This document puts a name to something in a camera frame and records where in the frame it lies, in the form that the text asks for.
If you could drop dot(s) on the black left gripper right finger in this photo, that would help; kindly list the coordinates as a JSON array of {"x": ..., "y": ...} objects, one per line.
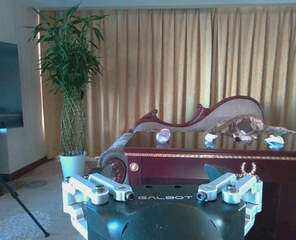
[{"x": 234, "y": 186}]

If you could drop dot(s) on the tall green bamboo plant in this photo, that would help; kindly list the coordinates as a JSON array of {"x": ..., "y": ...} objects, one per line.
[{"x": 69, "y": 75}]

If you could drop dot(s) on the yellow pleated curtain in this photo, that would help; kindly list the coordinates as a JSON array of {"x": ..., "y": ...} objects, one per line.
[{"x": 178, "y": 75}]

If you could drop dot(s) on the brown snack wrapper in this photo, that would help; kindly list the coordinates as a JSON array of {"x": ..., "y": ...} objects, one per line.
[{"x": 244, "y": 137}]

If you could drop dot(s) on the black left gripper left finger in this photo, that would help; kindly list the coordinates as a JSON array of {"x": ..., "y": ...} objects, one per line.
[{"x": 88, "y": 186}]

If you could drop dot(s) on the dark flat screen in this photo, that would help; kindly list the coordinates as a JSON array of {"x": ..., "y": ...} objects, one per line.
[{"x": 3, "y": 85}]

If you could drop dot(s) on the carved wooden chaise lounge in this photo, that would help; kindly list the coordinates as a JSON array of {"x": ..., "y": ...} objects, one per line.
[{"x": 188, "y": 122}]

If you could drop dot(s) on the white plant pot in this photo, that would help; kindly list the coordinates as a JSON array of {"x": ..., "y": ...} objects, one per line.
[{"x": 72, "y": 166}]

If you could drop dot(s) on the large crumpled white tissue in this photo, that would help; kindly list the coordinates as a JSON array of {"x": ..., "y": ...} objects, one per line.
[{"x": 275, "y": 139}]

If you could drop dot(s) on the crumpled clear plastic ball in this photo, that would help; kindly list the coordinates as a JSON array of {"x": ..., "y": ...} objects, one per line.
[{"x": 163, "y": 136}]

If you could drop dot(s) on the black tripod leg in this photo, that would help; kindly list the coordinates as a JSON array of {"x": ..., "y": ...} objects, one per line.
[{"x": 18, "y": 200}]

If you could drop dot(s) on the dark wooden desk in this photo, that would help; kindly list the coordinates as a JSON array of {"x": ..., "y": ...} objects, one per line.
[{"x": 238, "y": 160}]

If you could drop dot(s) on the small crumpled white tissue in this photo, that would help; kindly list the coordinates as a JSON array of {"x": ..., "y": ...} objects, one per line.
[{"x": 210, "y": 137}]

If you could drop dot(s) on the patterned brown throw blanket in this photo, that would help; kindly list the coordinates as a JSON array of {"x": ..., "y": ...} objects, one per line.
[{"x": 240, "y": 123}]

